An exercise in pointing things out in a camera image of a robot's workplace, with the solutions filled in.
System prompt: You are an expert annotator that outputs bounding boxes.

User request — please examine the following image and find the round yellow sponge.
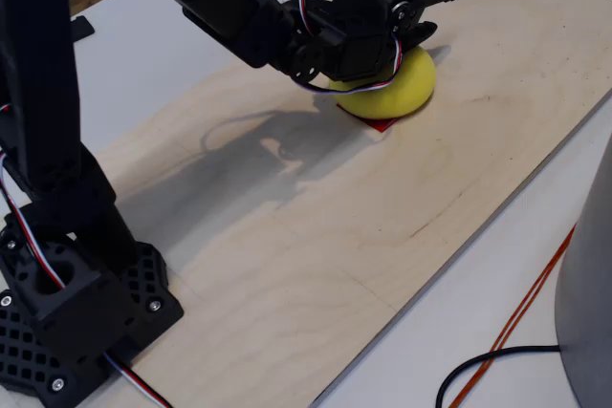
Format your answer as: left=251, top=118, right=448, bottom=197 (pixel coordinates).
left=328, top=44, right=437, bottom=120

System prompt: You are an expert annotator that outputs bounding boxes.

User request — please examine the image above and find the red square plastic plate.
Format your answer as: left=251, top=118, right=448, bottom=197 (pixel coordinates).
left=337, top=104, right=401, bottom=134

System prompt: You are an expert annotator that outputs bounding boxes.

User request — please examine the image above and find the light plywood board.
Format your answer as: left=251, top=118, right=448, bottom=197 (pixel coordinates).
left=80, top=0, right=612, bottom=408

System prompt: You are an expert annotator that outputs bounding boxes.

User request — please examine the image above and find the black stand with flat foot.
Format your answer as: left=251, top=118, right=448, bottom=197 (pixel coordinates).
left=70, top=14, right=96, bottom=39

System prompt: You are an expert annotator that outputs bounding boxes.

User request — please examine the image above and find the large grey round shade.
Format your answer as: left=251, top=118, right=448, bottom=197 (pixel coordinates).
left=554, top=133, right=612, bottom=408

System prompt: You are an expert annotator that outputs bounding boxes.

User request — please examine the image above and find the gripper servo cable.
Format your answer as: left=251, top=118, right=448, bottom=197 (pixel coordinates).
left=298, top=34, right=405, bottom=97

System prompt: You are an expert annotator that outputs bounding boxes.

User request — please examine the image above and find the thin orange wire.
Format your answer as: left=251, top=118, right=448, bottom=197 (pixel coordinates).
left=448, top=224, right=578, bottom=408
left=448, top=230, right=575, bottom=408

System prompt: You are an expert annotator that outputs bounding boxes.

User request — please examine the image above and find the thin black cable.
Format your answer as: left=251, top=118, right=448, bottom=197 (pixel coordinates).
left=435, top=344, right=561, bottom=408

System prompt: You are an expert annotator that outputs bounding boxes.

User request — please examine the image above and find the shoulder servo cable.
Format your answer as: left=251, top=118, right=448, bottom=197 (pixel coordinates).
left=0, top=101, right=67, bottom=290

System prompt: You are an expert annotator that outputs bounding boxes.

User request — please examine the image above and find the white red black base cable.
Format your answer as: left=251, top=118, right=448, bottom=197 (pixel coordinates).
left=103, top=353, right=173, bottom=408

